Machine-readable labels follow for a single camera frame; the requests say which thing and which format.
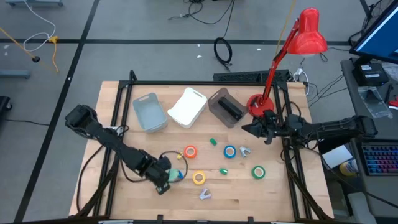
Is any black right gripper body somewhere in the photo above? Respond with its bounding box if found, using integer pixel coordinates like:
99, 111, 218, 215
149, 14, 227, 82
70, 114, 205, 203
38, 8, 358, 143
259, 109, 282, 146

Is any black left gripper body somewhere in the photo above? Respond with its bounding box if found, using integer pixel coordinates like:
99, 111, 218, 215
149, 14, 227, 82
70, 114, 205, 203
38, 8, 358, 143
144, 155, 172, 196

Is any mint green stapler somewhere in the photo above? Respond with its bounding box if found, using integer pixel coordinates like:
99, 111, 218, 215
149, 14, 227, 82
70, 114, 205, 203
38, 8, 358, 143
167, 168, 185, 183

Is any black stapler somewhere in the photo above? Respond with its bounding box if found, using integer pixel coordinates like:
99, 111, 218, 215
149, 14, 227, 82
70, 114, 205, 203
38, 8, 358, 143
217, 96, 244, 121

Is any orange tape roll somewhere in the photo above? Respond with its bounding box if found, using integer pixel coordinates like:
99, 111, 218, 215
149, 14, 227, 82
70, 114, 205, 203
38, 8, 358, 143
183, 145, 198, 159

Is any yellow tape roll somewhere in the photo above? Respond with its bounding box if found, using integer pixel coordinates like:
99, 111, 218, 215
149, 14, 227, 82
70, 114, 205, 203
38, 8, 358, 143
192, 170, 206, 185

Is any blue tape roll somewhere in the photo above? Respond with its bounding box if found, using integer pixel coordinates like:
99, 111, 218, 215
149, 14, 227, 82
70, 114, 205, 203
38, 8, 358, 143
223, 144, 237, 159

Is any grey binder clip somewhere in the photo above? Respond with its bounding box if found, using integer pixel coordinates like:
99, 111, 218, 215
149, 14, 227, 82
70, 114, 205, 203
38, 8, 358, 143
198, 187, 213, 201

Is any green tape roll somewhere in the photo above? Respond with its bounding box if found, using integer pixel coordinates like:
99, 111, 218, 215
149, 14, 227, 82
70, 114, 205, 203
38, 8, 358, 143
251, 165, 266, 180

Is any brown translucent plastic bin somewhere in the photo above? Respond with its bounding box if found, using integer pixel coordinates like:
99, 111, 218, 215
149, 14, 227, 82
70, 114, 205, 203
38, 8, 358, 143
206, 87, 249, 129

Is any grey plastic bin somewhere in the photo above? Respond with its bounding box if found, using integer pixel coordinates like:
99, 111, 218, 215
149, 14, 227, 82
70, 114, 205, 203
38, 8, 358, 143
132, 92, 169, 134

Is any white power adapter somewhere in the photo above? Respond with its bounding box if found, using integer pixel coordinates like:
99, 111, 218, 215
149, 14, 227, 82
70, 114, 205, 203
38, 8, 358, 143
292, 67, 310, 96

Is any white plastic bin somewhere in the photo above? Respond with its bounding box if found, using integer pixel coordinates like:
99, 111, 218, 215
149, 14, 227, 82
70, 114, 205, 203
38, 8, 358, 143
167, 87, 208, 129

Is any white box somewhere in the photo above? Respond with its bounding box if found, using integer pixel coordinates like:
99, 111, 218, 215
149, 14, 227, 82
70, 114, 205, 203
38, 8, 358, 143
321, 145, 354, 170

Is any grey desk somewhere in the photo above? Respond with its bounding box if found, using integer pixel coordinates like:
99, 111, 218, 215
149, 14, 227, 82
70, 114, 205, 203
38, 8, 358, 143
340, 57, 398, 224

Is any yellow wipes container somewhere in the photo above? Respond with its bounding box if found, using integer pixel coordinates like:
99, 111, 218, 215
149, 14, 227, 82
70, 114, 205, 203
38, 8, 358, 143
338, 158, 359, 177

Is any red desk lamp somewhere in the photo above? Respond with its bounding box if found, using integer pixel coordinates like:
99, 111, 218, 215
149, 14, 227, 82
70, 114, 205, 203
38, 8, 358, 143
246, 7, 329, 121

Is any clear plastic bag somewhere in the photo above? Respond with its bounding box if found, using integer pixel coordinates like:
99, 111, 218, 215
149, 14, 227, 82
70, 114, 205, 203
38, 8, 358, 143
357, 86, 393, 119

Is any black mini computer box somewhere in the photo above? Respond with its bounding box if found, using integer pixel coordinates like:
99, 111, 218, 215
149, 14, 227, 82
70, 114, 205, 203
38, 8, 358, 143
352, 62, 389, 87

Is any backlit rainbow keyboard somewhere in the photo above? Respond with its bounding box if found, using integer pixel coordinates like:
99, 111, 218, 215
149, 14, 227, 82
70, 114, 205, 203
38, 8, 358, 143
362, 142, 398, 177

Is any computer monitor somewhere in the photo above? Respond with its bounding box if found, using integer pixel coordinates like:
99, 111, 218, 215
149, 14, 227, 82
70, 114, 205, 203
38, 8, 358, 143
349, 0, 398, 65

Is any black caster base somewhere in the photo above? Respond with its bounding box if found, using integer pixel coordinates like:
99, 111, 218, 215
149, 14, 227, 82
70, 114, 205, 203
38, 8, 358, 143
0, 95, 12, 111

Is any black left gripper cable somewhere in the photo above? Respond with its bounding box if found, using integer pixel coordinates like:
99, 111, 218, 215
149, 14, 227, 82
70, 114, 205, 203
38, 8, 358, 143
119, 151, 189, 184

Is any black aluminium table frame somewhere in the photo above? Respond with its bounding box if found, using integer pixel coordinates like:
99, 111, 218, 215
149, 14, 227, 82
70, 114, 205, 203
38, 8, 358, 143
73, 70, 333, 222

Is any black coiled floor cable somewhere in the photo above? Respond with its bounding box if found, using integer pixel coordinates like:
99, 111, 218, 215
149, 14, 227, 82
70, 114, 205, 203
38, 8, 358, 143
213, 37, 233, 72

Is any black loose floor cable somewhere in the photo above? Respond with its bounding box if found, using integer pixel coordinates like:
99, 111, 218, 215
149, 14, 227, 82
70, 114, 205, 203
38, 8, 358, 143
167, 0, 237, 26

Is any yellow floor cable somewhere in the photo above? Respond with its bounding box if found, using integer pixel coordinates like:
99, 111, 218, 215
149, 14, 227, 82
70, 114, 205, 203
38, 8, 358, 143
0, 27, 60, 73

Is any grey floor rail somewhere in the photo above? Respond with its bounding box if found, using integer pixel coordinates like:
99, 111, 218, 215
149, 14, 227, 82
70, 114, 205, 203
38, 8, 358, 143
0, 70, 31, 79
6, 0, 64, 7

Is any white floor cable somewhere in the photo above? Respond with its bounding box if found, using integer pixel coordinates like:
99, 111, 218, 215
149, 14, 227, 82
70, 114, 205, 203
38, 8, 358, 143
23, 0, 57, 53

